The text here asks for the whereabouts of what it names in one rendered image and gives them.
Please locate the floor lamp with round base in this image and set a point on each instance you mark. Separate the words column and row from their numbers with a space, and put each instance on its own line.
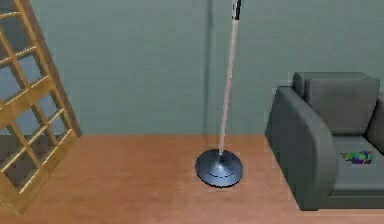
column 219, row 169

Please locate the grey sofa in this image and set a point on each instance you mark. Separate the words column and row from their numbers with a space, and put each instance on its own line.
column 301, row 140

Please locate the wooden lattice shelf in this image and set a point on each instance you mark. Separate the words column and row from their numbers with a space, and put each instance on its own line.
column 27, row 96

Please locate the multicoloured card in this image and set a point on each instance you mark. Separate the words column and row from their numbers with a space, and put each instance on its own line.
column 357, row 157

